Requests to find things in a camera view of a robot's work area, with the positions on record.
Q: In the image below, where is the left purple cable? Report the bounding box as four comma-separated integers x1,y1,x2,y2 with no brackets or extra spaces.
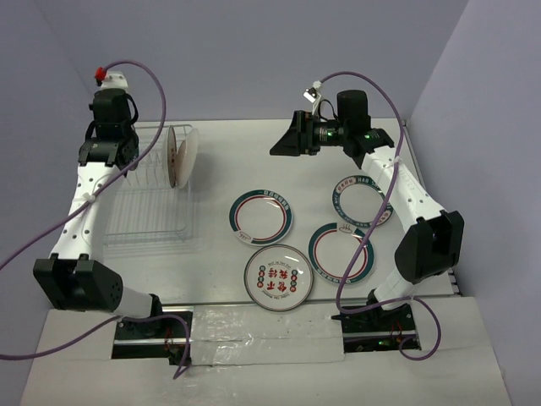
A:
0,59,194,380

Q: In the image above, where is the teal red ring plate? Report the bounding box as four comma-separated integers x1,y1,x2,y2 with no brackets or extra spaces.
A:
308,222,374,284
228,189,293,247

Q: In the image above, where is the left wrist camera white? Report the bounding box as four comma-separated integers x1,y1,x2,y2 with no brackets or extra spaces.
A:
95,67,128,91

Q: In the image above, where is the teal red ring plate right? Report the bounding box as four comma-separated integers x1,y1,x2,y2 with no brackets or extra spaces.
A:
308,222,374,284

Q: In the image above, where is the teal rim plate steam logo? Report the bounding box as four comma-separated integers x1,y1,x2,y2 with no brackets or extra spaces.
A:
163,126,178,188

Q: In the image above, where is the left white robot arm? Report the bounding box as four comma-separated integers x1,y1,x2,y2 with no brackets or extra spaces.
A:
33,88,166,337

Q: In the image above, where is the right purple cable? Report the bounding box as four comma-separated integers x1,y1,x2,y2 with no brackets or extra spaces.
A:
336,70,443,360

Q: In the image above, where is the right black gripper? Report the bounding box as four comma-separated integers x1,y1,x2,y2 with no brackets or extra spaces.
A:
270,110,349,156

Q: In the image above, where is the hao shi plate right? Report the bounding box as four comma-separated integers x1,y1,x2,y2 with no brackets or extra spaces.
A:
331,175,385,229

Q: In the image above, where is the purple cable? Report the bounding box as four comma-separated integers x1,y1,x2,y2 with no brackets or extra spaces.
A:
0,59,194,380
336,70,443,360

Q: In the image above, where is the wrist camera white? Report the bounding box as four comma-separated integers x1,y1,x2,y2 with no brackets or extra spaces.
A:
95,67,128,91
303,80,322,115

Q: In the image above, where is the teal red ring plate centre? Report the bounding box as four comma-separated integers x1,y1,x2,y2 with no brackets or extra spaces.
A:
228,189,293,247

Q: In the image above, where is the orange sunburst plate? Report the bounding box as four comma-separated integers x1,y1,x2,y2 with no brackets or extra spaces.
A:
174,128,199,189

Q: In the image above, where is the red character plate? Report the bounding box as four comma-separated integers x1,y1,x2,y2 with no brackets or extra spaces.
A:
243,244,314,312

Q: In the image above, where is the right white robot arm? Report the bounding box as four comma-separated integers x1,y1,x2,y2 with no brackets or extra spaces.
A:
270,90,464,331

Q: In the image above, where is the wire dish rack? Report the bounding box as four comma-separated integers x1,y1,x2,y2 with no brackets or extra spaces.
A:
104,124,194,248

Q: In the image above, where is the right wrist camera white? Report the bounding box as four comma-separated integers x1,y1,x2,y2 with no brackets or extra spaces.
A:
303,80,322,115

